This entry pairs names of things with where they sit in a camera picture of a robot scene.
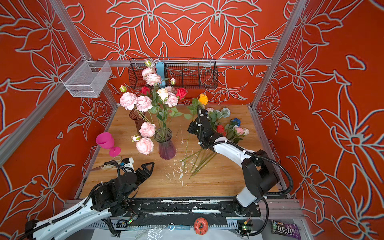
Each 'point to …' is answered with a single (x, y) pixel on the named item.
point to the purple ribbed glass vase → (166, 149)
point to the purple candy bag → (290, 229)
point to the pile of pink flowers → (230, 130)
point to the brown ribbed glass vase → (134, 115)
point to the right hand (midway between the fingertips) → (188, 122)
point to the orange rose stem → (202, 100)
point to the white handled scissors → (112, 163)
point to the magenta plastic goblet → (106, 140)
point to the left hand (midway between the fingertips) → (152, 167)
